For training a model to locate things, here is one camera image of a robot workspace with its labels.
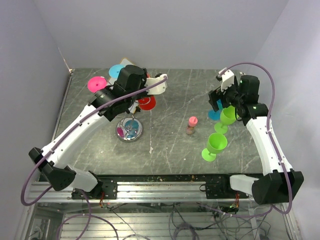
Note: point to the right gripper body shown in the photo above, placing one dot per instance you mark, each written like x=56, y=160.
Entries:
x=229, y=96

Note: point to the green wine glass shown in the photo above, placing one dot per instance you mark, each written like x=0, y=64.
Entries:
x=215, y=144
x=227, y=117

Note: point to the blue wine glass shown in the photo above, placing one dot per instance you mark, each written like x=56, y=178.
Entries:
x=114, y=71
x=215, y=115

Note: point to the green wine glass front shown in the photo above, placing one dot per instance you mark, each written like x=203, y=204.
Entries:
x=215, y=144

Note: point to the red plastic wine glass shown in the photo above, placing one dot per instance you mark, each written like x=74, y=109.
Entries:
x=147, y=103

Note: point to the chrome wine glass rack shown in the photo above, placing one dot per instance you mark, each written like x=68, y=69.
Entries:
x=128, y=130

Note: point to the magenta plastic wine glass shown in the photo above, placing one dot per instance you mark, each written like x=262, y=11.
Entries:
x=96, y=83

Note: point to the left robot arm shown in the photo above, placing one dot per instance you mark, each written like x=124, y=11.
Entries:
x=53, y=160

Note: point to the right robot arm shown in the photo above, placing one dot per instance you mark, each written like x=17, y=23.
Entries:
x=238, y=100

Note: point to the small pink-capped bottle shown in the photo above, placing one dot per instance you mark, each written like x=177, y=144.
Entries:
x=192, y=123

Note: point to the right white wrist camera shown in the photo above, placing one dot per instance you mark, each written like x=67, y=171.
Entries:
x=226, y=78

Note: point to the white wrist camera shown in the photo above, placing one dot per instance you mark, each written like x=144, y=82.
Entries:
x=226, y=78
x=158, y=84

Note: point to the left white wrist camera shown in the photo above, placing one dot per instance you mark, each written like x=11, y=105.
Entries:
x=158, y=84

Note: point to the small whiteboard with wooden frame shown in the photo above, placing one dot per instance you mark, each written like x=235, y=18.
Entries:
x=125, y=62

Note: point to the aluminium mounting rail frame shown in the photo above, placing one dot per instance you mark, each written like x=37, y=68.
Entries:
x=157, y=207

